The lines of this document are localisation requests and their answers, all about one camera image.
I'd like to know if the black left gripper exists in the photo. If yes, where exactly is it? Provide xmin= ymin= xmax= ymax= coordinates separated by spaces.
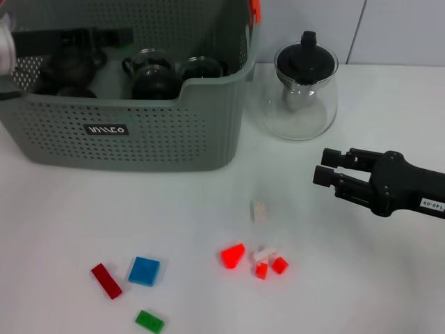
xmin=11 ymin=27 xmax=134 ymax=57

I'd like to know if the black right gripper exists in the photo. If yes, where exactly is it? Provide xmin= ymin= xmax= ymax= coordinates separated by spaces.
xmin=312 ymin=147 xmax=445 ymax=221

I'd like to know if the white two-stud brick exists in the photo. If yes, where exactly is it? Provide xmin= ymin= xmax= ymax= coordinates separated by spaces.
xmin=250 ymin=200 xmax=271 ymax=223

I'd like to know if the large red sloped brick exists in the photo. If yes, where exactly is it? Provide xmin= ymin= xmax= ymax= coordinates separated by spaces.
xmin=220 ymin=243 xmax=247 ymax=270

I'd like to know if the blue square brick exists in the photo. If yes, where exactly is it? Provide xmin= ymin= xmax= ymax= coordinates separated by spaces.
xmin=127 ymin=256 xmax=161 ymax=287

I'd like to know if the dark red long brick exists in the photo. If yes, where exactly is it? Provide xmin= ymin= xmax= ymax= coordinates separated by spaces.
xmin=90 ymin=263 xmax=124 ymax=301

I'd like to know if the grey-green perforated storage bin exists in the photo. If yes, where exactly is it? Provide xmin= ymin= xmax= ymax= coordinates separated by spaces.
xmin=0 ymin=0 xmax=261 ymax=173

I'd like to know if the dark clay teapot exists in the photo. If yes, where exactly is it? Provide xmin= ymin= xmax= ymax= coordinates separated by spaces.
xmin=36 ymin=48 xmax=108 ymax=95

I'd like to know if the clear glass teapot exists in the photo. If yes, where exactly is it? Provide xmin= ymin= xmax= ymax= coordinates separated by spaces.
xmin=260 ymin=40 xmax=340 ymax=142

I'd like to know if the steel teapot infuser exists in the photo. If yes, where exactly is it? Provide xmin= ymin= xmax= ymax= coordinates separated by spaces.
xmin=281 ymin=81 xmax=316 ymax=113

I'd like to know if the translucent white brick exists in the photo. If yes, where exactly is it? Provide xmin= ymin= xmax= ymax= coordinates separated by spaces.
xmin=252 ymin=246 xmax=278 ymax=263

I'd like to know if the black glass teapot lid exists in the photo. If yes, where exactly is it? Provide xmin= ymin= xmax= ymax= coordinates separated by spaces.
xmin=276 ymin=31 xmax=337 ymax=86

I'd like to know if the orange bin handle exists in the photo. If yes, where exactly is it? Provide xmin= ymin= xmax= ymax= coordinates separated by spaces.
xmin=249 ymin=0 xmax=262 ymax=25

